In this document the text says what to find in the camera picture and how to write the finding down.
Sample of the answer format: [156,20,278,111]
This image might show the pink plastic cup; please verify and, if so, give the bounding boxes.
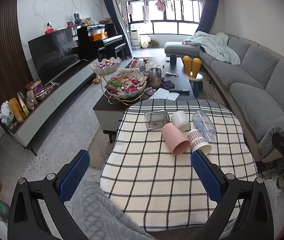
[161,123,190,155]

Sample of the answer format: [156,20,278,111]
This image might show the brown patterned paper cup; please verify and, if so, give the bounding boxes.
[187,129,212,155]

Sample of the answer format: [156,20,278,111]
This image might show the white ceramic cup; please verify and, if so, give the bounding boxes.
[171,111,190,132]

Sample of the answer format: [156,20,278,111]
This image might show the black cup on table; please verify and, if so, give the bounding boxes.
[170,55,177,66]

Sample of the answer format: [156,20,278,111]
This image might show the grey knitted blanket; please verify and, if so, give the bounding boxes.
[72,180,154,239]

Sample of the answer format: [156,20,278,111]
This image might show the white low tv cabinet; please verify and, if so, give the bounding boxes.
[11,59,97,154]

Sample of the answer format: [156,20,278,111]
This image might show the grey sectional sofa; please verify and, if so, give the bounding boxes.
[164,34,284,163]

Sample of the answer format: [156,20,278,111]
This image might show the checkered cream table cloth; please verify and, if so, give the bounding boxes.
[100,99,258,232]

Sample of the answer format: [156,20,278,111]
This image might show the beige floor rug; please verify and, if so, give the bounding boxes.
[88,126,115,171]

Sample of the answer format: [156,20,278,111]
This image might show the clear plastic tumbler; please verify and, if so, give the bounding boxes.
[192,111,216,143]

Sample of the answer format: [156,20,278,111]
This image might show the snack bags on cabinet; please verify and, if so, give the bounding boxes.
[0,79,59,130]

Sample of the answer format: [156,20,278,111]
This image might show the clear grey square glass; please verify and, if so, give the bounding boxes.
[144,110,170,131]

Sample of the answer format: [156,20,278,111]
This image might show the black remote control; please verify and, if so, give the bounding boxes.
[169,88,190,94]

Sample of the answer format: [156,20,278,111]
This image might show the light green blanket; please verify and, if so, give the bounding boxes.
[184,31,241,65]

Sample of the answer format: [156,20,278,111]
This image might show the white paper sheets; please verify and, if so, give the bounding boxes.
[150,88,179,101]

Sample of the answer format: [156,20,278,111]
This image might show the black coffee table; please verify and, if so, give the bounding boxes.
[93,57,195,142]

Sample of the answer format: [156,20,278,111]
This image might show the two-tier candy bowl stand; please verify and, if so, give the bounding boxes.
[91,57,147,106]

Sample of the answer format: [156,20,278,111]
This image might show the black flat screen television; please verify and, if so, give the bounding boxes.
[28,28,80,85]

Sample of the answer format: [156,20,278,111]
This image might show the glass jar of nuts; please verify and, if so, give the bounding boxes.
[149,67,162,89]

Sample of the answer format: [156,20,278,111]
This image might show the black upright piano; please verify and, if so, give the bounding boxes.
[76,23,128,61]

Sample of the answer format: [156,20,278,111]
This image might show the navy blue right curtain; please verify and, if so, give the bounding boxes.
[196,0,219,33]

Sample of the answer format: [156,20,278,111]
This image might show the navy blue curtain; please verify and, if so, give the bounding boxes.
[196,0,219,33]
[104,0,132,57]

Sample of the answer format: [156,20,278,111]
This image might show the white air purifier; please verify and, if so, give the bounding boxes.
[130,30,140,49]

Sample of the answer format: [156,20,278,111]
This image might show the navy blue left curtain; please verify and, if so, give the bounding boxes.
[104,0,132,57]

